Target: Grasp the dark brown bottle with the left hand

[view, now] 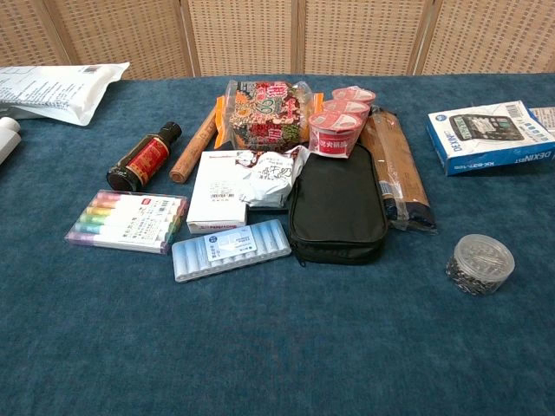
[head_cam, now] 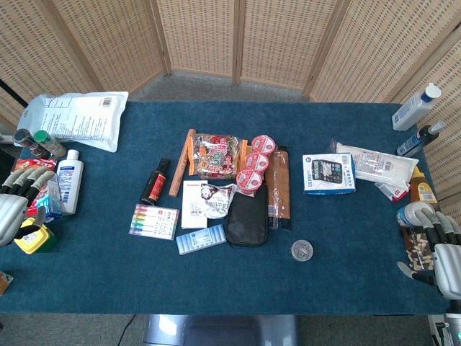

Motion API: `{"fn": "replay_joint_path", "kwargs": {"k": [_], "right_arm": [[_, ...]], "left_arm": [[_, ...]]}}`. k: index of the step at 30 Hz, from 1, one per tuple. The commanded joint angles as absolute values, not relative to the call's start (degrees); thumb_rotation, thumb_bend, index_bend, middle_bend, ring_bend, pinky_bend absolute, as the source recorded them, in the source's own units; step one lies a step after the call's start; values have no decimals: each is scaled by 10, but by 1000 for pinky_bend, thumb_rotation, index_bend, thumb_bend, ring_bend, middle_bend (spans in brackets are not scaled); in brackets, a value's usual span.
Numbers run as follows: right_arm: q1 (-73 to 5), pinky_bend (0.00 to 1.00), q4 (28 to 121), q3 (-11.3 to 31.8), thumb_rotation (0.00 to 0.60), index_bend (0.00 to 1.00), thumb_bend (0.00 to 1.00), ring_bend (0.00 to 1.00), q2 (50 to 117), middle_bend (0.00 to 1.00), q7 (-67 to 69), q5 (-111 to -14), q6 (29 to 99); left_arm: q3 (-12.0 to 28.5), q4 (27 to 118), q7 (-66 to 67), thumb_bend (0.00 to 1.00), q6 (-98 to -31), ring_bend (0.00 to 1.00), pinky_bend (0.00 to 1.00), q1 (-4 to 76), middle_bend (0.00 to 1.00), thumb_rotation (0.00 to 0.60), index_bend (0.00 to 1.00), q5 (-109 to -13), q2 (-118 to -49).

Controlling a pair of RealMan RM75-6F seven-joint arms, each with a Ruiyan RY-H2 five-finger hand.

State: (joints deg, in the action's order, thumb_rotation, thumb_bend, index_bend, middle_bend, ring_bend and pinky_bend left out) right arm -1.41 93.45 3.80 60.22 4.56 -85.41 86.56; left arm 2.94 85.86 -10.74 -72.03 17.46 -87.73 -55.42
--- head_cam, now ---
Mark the crumpled white foil bag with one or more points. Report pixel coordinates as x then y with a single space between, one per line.
218 202

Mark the red snack package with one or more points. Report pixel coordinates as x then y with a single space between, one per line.
27 164

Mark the clear round plastic container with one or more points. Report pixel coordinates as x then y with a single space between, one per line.
302 250

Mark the black bottle with red label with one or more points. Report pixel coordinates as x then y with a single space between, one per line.
155 184

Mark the yellow honey bottle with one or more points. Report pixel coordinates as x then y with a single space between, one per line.
423 189

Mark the yellow lidded green container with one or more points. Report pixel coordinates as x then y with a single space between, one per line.
36 239

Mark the blue table cloth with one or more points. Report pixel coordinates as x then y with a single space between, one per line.
216 281

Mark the clear bag of nuts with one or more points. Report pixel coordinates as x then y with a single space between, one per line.
417 252

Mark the coloured marker set pack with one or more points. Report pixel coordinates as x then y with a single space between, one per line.
154 221

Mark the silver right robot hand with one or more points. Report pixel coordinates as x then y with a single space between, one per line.
448 266

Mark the blue toothpaste box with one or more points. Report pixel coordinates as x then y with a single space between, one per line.
54 202

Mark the light blue battery pack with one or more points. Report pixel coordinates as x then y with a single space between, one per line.
201 239

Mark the wooden rolling pin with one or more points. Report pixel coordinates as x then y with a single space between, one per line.
182 162

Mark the long white plastic package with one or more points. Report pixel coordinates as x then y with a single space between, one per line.
378 163

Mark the large white printed bag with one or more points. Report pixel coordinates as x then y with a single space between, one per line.
79 119

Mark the blue white calculator box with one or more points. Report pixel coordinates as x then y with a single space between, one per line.
328 173

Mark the small red white tube box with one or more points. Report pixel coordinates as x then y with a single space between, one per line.
394 192

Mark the colourful snack bag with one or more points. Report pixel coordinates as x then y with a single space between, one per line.
216 155

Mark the black zip pouch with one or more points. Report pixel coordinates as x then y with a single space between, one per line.
248 220

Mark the white lotion bottle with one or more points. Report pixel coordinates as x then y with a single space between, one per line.
70 184

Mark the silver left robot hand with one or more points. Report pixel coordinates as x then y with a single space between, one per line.
11 212

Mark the green capped spice jar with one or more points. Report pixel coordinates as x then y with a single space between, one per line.
48 140

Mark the white bottle with blue cap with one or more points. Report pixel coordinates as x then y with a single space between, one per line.
412 110

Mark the black pole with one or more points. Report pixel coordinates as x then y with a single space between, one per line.
12 93

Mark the orange brown box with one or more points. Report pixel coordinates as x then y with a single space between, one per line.
4 283

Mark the dark blue spray bottle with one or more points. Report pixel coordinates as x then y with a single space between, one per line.
417 138

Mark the red lidded cup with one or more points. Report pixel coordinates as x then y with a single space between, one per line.
264 144
257 161
249 179

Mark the white cardboard box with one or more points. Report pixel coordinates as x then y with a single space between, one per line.
192 216

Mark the blue white tin can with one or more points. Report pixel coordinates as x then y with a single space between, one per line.
405 216

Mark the woven folding screen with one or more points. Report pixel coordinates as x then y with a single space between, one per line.
201 36

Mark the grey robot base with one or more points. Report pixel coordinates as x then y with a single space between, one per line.
223 331

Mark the brown noodle package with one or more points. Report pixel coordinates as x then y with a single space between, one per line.
279 187

